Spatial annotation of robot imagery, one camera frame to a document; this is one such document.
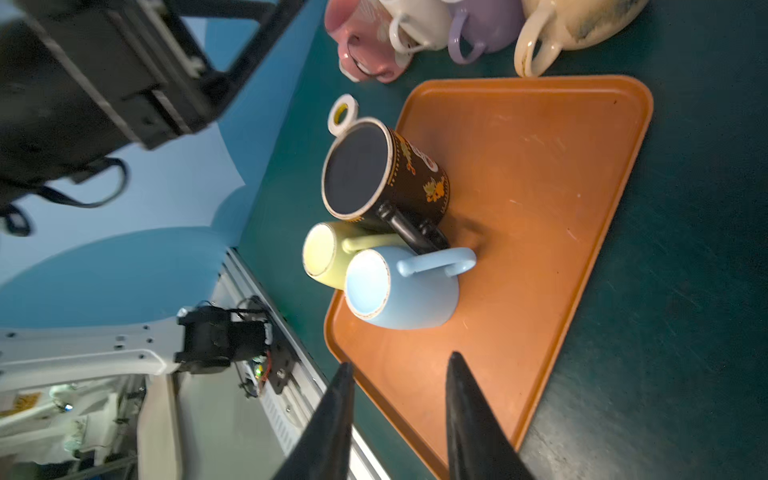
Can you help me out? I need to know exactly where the small white tape roll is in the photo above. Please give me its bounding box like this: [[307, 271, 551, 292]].
[[327, 94, 359, 137]]

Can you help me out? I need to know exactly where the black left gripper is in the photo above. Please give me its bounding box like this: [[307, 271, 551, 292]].
[[1, 1, 302, 198]]

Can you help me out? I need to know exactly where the white ceramic mug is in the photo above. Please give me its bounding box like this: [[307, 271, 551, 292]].
[[380, 0, 452, 55]]

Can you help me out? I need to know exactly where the orange rectangular tray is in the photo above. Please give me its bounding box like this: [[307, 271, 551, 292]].
[[324, 75, 653, 479]]

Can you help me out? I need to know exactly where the black patterned mug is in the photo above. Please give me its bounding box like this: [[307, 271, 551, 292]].
[[321, 117, 452, 254]]

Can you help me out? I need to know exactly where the purple ceramic mug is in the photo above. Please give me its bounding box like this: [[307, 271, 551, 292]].
[[444, 0, 526, 65]]

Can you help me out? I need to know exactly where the light blue ceramic mug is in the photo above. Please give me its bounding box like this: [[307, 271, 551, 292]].
[[344, 246, 477, 330]]

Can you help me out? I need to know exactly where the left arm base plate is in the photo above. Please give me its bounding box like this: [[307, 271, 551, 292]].
[[248, 296, 299, 395]]

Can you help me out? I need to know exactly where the beige ceramic teapot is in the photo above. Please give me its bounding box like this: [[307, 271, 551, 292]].
[[514, 0, 648, 78]]

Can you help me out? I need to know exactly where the pink ghost pattern mug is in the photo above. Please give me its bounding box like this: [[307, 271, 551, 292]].
[[324, 0, 412, 84]]

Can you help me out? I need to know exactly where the aluminium front rail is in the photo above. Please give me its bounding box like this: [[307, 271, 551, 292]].
[[209, 248, 391, 480]]

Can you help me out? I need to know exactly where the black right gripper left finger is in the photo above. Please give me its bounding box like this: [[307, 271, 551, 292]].
[[274, 362, 354, 479]]

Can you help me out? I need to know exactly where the yellow-green ceramic mug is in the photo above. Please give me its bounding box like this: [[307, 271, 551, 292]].
[[302, 221, 406, 290]]

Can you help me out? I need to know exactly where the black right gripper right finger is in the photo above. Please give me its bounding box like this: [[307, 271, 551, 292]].
[[446, 352, 533, 479]]

